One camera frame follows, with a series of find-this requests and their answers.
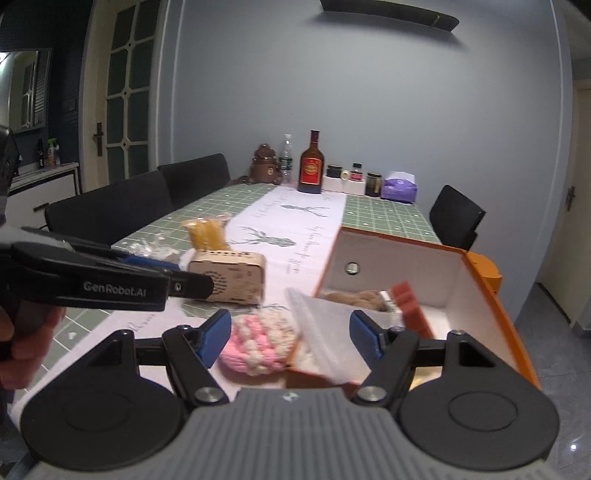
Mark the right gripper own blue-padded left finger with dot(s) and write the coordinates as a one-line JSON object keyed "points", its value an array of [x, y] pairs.
{"points": [[191, 352]]}

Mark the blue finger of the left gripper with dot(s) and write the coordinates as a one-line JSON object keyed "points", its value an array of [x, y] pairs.
{"points": [[148, 263]]}

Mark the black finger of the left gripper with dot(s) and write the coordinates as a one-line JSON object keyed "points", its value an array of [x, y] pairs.
{"points": [[187, 285]]}

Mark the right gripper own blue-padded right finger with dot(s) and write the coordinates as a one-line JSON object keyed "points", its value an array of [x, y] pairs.
{"points": [[389, 353]]}

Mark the red brown sponge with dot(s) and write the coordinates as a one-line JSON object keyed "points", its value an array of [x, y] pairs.
{"points": [[401, 299]]}

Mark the brown plush toy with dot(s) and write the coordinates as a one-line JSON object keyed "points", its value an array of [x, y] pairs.
{"points": [[368, 299]]}

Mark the clear zip bag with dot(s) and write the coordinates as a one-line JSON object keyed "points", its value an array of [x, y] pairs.
{"points": [[325, 348]]}

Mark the person's left hand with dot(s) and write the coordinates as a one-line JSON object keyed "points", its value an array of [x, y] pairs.
{"points": [[28, 352]]}

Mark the crumpled clear plastic bag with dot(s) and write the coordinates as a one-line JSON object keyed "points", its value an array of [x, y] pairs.
{"points": [[153, 249]]}

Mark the green grid tablecloth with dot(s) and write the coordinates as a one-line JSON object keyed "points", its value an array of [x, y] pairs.
{"points": [[184, 221]]}

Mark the black chair near left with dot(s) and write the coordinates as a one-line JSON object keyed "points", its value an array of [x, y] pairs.
{"points": [[111, 213]]}

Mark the black chair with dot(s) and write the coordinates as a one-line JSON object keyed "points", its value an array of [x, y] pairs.
{"points": [[192, 180], [111, 213], [455, 218]]}

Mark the wooden radio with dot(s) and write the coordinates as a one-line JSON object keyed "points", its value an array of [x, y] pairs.
{"points": [[238, 277]]}

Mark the yellow packaged sponges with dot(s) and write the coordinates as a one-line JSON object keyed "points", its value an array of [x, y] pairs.
{"points": [[208, 232]]}

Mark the orange white storage box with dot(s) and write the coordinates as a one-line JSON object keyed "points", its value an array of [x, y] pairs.
{"points": [[430, 288]]}

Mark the pink white knitted hat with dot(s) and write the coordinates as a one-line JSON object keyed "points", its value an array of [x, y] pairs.
{"points": [[259, 344]]}

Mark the white drawer cabinet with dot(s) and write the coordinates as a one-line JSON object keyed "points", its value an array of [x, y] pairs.
{"points": [[31, 193]]}

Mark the black chair far left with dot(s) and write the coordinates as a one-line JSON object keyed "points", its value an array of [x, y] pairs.
{"points": [[192, 180]]}

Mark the orange stool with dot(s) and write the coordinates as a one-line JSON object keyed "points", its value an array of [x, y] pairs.
{"points": [[487, 269]]}

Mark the brown bear jar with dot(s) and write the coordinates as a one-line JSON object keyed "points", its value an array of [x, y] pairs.
{"points": [[265, 168]]}

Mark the black chair right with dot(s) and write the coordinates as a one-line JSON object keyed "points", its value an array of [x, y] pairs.
{"points": [[455, 218]]}

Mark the clear water bottle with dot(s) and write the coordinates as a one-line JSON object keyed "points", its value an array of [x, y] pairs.
{"points": [[286, 159]]}

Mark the dark glass jar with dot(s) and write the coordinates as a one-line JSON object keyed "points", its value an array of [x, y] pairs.
{"points": [[374, 183]]}

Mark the purple tissue pack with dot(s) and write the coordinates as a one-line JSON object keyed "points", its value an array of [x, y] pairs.
{"points": [[400, 187]]}

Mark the brown liquor bottle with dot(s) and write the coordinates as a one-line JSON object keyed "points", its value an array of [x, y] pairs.
{"points": [[311, 167]]}

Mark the small red-label jar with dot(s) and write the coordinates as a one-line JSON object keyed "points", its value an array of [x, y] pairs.
{"points": [[356, 173]]}

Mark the small black jar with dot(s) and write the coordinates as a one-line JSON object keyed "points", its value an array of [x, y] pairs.
{"points": [[334, 171]]}

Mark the glass panel door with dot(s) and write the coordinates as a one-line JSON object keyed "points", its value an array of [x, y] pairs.
{"points": [[117, 67]]}

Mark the dark wall shelf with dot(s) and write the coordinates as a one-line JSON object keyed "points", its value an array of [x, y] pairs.
{"points": [[392, 10]]}

